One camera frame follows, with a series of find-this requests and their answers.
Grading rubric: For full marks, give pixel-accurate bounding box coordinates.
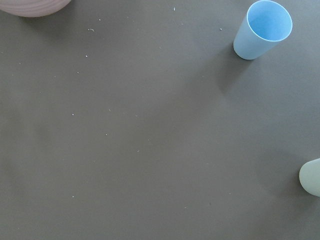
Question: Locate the cream white plastic cup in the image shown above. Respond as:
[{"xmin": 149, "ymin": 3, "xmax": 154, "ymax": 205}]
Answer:
[{"xmin": 299, "ymin": 158, "xmax": 320, "ymax": 197}]

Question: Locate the pink ribbed bowl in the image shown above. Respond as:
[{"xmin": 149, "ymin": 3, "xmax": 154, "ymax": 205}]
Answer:
[{"xmin": 0, "ymin": 0, "xmax": 71, "ymax": 18}]

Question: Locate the blue plastic cup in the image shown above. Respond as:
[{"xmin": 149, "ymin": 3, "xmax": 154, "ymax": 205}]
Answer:
[{"xmin": 233, "ymin": 0, "xmax": 293, "ymax": 60}]

